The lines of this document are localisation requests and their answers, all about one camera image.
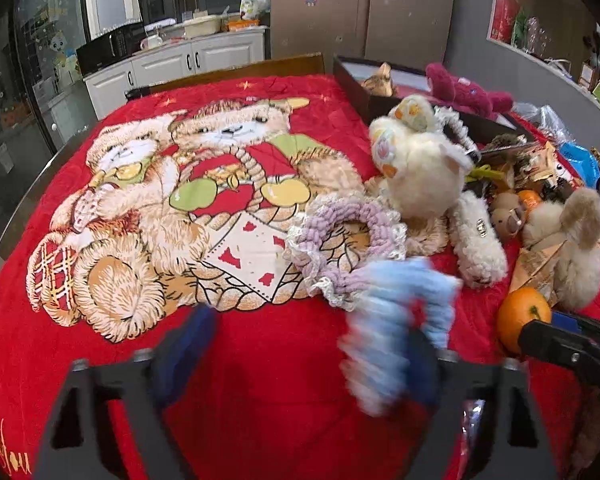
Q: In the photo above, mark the cream plastic basin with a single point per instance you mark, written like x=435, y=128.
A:
x=202, y=26

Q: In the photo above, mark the wall shelf niche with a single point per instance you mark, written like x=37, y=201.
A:
x=555, y=15

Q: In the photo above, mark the clear plastic bag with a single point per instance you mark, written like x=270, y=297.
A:
x=547, y=120

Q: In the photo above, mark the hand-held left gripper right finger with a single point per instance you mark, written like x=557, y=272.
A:
x=480, y=410

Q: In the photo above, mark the blue plastic bag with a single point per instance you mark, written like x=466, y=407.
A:
x=582, y=162

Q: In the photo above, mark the pink plush bear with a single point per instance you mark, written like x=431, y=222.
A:
x=455, y=90

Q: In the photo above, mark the printed plastic bag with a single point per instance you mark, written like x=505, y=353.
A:
x=255, y=2

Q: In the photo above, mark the white ruffled scrunchie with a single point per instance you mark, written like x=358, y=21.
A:
x=460, y=127

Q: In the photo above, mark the white fluffy bone toy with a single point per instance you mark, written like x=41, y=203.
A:
x=480, y=245

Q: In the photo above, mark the brown striped plush toy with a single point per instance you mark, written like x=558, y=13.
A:
x=380, y=82

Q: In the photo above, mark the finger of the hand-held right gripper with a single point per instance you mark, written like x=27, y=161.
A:
x=567, y=321
x=545, y=340

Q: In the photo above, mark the light blue scrunchie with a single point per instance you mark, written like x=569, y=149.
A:
x=380, y=310

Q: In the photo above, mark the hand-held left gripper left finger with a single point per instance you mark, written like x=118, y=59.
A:
x=185, y=355

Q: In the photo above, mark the dark brown box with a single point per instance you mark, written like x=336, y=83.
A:
x=352, y=85

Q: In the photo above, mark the white cup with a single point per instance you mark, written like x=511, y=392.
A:
x=151, y=42

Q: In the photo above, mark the white kitchen cabinet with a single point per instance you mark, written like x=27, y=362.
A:
x=180, y=62

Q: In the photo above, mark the tan snack packet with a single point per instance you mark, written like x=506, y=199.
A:
x=532, y=265

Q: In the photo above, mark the pile of tan snack packets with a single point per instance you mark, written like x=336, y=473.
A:
x=535, y=160

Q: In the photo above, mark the purple lace scrunchie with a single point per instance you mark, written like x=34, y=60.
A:
x=330, y=280

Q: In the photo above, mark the beige fluffy plush toy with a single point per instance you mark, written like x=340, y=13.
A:
x=575, y=240

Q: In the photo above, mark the black microwave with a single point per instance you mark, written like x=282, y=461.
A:
x=110, y=50

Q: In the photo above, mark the small orange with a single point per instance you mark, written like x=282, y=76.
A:
x=530, y=199

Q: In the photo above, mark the large orange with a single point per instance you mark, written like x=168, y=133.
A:
x=520, y=315

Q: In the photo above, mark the steel double door refrigerator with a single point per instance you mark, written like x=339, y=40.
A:
x=360, y=15

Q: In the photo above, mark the glass sliding door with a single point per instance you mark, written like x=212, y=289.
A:
x=25, y=85

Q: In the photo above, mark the orange tray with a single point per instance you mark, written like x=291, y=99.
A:
x=242, y=25

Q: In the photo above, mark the cream plush toy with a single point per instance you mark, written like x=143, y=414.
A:
x=420, y=165

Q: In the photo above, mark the red printed bear blanket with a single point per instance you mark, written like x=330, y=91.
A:
x=280, y=410

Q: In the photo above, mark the red gift box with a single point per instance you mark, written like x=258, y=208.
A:
x=504, y=15

